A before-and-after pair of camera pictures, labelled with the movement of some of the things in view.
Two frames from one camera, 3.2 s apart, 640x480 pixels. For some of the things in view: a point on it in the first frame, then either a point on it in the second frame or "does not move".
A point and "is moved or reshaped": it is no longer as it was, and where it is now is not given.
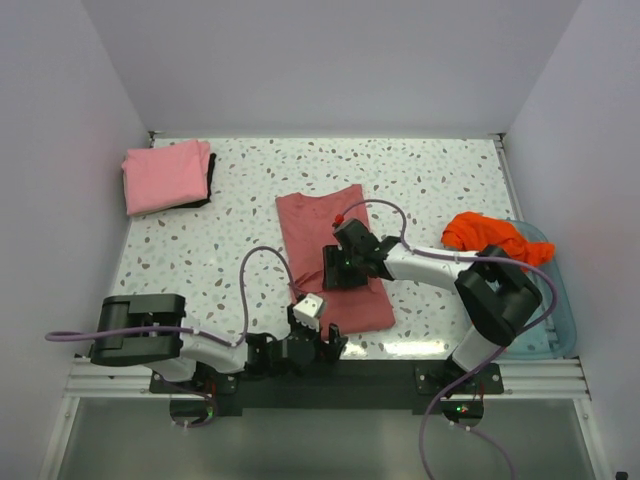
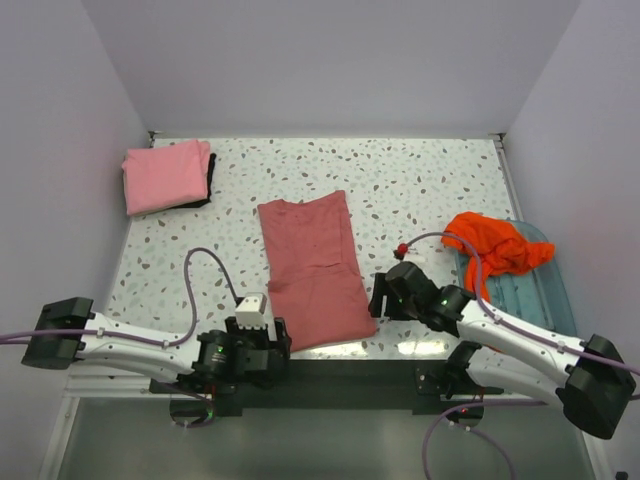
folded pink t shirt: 160,178 does not move
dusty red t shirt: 308,223 is moved or reshaped
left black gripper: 336,342 → 283,339
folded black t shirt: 198,204 does not move
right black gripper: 332,262 → 381,288
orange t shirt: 474,231 does not move
